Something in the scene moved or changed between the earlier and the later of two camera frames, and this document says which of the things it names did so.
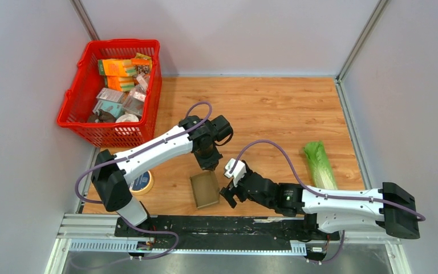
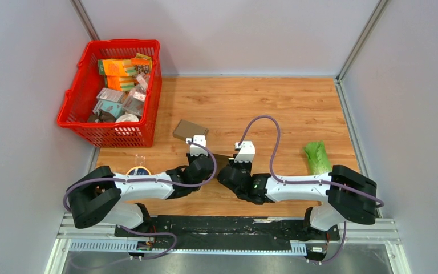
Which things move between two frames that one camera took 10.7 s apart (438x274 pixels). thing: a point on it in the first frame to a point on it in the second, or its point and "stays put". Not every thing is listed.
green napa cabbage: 321,170 stays put
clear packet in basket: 134,101 stays put
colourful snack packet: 144,63 stays put
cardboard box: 206,188 to 222,154
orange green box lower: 124,83 stays put
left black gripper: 211,164 to 190,158
